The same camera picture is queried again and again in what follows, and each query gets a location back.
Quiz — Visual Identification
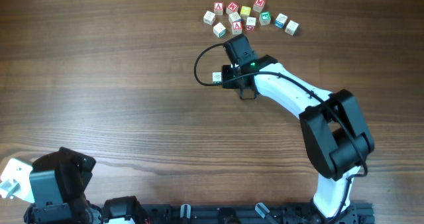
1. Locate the green V block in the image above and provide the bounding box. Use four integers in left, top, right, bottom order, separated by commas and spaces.
212, 72, 222, 84

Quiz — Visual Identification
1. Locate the yellow block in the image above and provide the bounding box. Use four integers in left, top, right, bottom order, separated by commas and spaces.
240, 6, 251, 20

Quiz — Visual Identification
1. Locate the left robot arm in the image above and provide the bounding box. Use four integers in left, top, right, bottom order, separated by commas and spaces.
23, 147, 151, 223

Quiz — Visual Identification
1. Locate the red A block lower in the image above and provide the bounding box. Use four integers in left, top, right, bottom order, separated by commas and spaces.
231, 21, 242, 35

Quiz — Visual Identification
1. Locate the red a block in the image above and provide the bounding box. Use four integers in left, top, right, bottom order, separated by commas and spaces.
213, 1, 224, 16
231, 21, 242, 35

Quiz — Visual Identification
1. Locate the green edged wood block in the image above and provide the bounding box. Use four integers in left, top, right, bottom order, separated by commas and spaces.
213, 23, 227, 38

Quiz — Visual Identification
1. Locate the red edged wood block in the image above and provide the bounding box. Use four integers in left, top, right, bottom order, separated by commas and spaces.
246, 17, 256, 31

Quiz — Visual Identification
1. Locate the blue edged wood block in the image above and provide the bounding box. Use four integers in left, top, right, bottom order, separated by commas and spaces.
229, 12, 242, 24

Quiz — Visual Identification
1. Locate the green letter block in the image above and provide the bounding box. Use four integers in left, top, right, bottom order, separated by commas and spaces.
259, 11, 272, 26

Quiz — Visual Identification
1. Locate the blue picture block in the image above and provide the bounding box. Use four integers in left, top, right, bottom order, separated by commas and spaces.
274, 13, 288, 29

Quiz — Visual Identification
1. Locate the red W block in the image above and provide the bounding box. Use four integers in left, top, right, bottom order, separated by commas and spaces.
226, 1, 239, 15

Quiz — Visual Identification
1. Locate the plain wood block left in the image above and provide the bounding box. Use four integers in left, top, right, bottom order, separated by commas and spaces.
203, 11, 216, 26

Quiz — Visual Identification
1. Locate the plain wood block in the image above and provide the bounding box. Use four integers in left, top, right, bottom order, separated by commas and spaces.
203, 11, 216, 26
285, 20, 299, 36

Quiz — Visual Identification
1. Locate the red M block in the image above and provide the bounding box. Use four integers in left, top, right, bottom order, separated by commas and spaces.
253, 0, 266, 13

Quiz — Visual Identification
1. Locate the plain wood block right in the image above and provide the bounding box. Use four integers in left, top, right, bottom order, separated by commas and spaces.
285, 20, 299, 36

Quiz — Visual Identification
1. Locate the red A block top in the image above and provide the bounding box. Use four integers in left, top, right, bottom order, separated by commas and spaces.
213, 1, 224, 16

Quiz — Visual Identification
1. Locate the right camera cable black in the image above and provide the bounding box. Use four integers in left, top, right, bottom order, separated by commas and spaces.
193, 42, 369, 224

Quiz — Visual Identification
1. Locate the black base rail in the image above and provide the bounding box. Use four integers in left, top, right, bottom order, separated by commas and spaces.
132, 202, 376, 224

